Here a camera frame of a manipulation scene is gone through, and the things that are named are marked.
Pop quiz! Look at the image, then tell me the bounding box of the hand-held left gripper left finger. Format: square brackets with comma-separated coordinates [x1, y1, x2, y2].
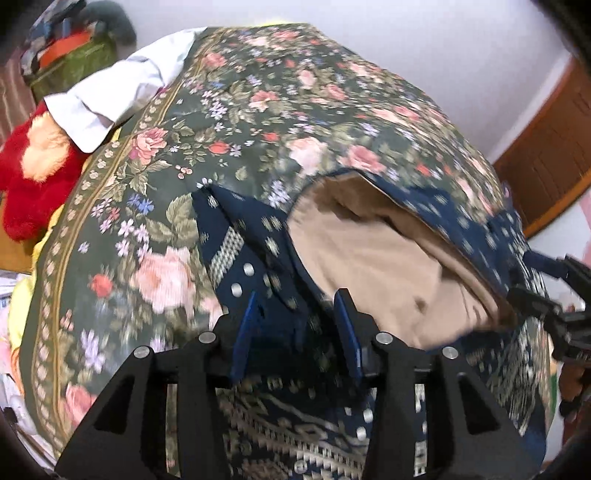
[54, 290, 259, 480]

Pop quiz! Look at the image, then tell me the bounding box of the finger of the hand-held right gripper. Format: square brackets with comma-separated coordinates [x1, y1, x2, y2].
[507, 285, 573, 333]
[525, 250, 591, 296]

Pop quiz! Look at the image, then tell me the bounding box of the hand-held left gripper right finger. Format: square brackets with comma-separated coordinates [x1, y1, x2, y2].
[333, 288, 541, 480]

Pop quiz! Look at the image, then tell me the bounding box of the navy patterned hoodie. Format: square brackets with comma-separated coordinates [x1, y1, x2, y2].
[191, 168, 555, 480]

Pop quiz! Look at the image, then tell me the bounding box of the pile of clothes and bags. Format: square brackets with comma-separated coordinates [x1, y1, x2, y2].
[25, 0, 88, 51]

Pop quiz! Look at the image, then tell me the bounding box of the frosted sliding door with hearts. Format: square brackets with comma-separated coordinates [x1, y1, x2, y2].
[529, 187, 591, 315]

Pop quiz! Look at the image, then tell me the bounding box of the brown wooden door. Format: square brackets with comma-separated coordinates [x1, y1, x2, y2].
[492, 58, 591, 238]

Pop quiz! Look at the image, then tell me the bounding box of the floral bedspread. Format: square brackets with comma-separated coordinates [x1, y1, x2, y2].
[18, 23, 559, 462]

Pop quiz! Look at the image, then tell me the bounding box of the brown wooden box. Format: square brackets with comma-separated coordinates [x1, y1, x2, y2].
[0, 191, 44, 275]

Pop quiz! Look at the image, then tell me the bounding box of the red plush toy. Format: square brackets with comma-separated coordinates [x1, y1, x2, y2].
[0, 99, 88, 243]

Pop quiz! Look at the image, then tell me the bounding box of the white cloth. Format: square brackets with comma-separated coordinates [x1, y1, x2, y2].
[45, 28, 206, 153]

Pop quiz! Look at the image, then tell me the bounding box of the green storage box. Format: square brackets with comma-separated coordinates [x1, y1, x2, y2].
[23, 34, 118, 93]

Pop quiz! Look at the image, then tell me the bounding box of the grey neck pillow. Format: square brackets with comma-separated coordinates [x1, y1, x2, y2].
[76, 0, 137, 44]

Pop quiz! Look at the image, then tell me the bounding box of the orange box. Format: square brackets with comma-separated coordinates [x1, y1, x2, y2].
[39, 30, 93, 63]

